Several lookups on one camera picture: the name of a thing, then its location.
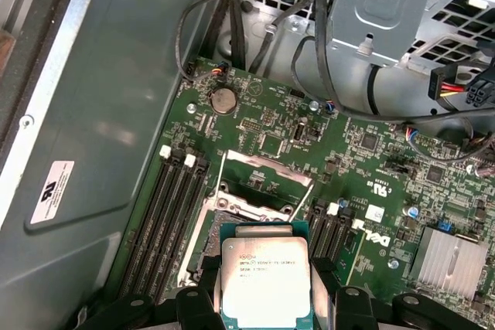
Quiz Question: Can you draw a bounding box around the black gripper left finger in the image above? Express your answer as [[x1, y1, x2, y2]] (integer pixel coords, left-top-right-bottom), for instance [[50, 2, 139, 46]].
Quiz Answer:
[[75, 254, 222, 330]]

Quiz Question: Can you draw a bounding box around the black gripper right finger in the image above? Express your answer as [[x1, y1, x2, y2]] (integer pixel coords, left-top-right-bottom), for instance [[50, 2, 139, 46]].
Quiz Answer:
[[310, 255, 486, 330]]

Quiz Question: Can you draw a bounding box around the silver CPU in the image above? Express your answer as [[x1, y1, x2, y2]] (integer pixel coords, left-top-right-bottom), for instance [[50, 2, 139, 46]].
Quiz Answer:
[[218, 221, 312, 329]]

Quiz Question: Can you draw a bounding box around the CPU socket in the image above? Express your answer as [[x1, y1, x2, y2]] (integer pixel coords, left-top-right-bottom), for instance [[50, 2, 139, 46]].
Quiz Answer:
[[179, 190, 310, 308]]

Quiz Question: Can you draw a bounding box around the metal locking lever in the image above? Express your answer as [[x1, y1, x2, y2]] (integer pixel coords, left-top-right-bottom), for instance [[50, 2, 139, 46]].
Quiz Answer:
[[289, 185, 315, 223]]

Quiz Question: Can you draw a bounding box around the white motherboard sticker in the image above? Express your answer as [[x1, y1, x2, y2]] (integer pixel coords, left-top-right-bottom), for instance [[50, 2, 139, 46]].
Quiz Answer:
[[365, 204, 386, 225]]

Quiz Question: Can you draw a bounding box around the silver finned heat sink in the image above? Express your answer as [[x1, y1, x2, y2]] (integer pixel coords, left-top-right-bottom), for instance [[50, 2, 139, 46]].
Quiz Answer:
[[409, 225, 490, 300]]

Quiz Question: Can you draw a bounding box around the green motherboard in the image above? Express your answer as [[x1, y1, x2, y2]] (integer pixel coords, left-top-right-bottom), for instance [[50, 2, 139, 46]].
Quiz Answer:
[[111, 55, 495, 330]]

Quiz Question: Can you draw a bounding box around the silver coin battery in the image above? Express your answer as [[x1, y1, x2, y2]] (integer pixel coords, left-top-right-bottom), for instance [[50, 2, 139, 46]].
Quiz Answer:
[[208, 86, 238, 115]]

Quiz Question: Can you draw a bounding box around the black power connector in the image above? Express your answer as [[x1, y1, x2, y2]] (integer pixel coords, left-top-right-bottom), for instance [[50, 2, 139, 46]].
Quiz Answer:
[[428, 63, 495, 107]]

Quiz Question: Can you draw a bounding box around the black open PC case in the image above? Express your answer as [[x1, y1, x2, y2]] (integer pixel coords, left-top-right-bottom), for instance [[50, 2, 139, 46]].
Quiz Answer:
[[0, 0, 337, 330]]

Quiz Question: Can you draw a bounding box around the grey metal disk bay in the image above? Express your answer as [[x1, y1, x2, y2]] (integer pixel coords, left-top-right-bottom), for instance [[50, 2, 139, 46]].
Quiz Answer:
[[235, 0, 495, 122]]

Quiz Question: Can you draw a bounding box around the white case wall sticker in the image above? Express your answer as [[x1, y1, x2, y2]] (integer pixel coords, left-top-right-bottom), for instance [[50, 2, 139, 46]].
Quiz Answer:
[[29, 159, 75, 226]]

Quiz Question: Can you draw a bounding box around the thin black looped wire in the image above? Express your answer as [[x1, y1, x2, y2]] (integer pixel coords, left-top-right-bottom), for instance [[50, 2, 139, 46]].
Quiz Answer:
[[174, 0, 243, 83]]

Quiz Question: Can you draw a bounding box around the grey sleeved wire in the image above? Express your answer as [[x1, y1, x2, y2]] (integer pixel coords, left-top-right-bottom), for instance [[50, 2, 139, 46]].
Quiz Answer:
[[247, 0, 324, 74]]

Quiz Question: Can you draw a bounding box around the thick black cable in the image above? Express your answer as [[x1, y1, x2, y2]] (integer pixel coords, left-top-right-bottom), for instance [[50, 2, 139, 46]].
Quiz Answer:
[[289, 0, 495, 126]]

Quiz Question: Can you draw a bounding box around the flat black cable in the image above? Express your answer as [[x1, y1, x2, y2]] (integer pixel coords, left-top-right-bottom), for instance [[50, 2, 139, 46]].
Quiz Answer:
[[226, 0, 248, 72]]

